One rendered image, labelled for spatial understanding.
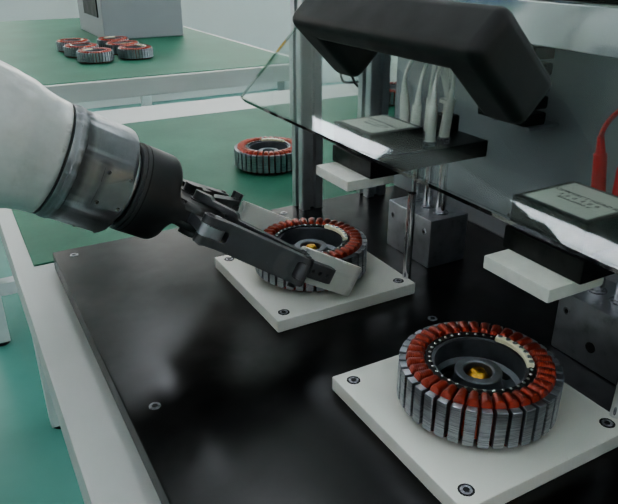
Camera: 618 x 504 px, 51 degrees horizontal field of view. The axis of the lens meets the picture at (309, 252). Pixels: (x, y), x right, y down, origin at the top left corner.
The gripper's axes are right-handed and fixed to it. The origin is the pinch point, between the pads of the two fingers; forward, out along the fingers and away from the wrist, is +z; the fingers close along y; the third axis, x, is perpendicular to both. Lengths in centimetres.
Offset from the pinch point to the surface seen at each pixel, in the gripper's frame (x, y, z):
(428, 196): 10.2, 0.4, 10.8
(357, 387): -4.9, 18.8, -4.4
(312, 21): 13.8, 28.9, -26.2
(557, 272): 9.2, 25.8, 0.0
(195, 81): 11, -133, 35
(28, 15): 4, -448, 34
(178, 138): 0, -66, 10
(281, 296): -4.2, 3.6, -3.3
